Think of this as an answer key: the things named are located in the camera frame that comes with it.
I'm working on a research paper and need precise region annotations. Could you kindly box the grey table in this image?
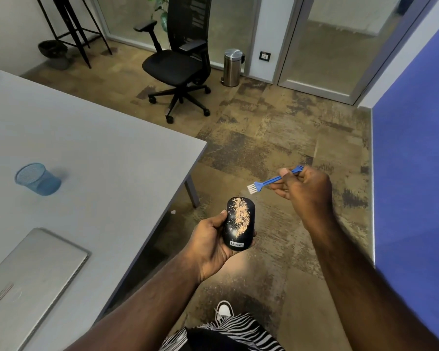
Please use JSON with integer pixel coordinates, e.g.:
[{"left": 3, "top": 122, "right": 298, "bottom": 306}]
[{"left": 0, "top": 65, "right": 208, "bottom": 351}]

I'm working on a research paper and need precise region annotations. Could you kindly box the person's right hand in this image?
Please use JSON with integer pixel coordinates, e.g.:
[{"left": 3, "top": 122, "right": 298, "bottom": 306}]
[{"left": 269, "top": 165, "right": 333, "bottom": 231}]

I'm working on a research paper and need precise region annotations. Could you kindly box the steel pedal bin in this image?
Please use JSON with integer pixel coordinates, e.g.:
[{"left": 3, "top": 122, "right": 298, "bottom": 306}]
[{"left": 220, "top": 48, "right": 246, "bottom": 88}]

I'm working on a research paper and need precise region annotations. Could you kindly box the person's right forearm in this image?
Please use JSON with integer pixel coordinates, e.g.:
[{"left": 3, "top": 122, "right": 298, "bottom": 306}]
[{"left": 301, "top": 212, "right": 439, "bottom": 351}]

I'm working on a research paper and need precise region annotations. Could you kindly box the black metal stool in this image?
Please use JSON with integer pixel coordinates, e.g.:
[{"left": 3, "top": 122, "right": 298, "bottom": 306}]
[{"left": 35, "top": 0, "right": 113, "bottom": 69}]

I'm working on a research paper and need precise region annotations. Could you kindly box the silver laptop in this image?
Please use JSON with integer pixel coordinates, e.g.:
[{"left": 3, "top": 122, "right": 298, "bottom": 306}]
[{"left": 0, "top": 227, "right": 90, "bottom": 351}]

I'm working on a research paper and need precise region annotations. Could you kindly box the glass door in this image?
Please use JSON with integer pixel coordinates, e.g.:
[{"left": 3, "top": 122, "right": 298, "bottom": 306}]
[{"left": 273, "top": 0, "right": 438, "bottom": 106}]

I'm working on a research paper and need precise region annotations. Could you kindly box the black office chair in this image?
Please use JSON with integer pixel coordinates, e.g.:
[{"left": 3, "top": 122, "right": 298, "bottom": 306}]
[{"left": 133, "top": 0, "right": 213, "bottom": 125}]

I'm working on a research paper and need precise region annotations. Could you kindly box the white sneaker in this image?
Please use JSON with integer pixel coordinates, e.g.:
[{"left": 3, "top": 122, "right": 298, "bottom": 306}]
[{"left": 214, "top": 300, "right": 234, "bottom": 323}]

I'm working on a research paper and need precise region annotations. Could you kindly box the black waste basket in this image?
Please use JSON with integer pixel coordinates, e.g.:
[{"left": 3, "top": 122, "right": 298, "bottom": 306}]
[{"left": 38, "top": 40, "right": 72, "bottom": 71}]

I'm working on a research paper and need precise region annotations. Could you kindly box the blue cleaning brush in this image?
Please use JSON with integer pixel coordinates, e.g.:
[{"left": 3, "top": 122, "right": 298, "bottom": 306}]
[{"left": 247, "top": 165, "right": 305, "bottom": 195}]

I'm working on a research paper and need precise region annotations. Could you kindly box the person's left hand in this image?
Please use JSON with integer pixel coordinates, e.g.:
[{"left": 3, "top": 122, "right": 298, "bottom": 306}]
[{"left": 182, "top": 210, "right": 257, "bottom": 283}]

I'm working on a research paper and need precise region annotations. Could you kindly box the black computer mouse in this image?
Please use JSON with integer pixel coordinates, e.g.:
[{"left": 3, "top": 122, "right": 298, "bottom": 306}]
[{"left": 222, "top": 196, "right": 256, "bottom": 252}]

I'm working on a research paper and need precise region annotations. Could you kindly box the blue mesh pen cup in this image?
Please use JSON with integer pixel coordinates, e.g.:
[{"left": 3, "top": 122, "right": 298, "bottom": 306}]
[{"left": 15, "top": 163, "right": 62, "bottom": 196}]

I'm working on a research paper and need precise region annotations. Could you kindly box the zebra striped clothing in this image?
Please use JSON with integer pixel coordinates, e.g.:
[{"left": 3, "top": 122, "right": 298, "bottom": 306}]
[{"left": 159, "top": 313, "right": 286, "bottom": 351}]

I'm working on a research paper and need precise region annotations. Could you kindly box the person's left forearm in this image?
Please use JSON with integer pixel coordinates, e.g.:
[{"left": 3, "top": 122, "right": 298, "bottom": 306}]
[{"left": 64, "top": 252, "right": 202, "bottom": 351}]

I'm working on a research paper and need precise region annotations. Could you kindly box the sawdust on mouse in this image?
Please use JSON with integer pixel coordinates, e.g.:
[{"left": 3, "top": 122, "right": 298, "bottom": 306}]
[{"left": 231, "top": 197, "right": 251, "bottom": 233}]

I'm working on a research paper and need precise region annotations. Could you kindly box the green potted plant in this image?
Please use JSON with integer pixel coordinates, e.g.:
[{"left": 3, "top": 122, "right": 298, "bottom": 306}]
[{"left": 148, "top": 0, "right": 170, "bottom": 32}]

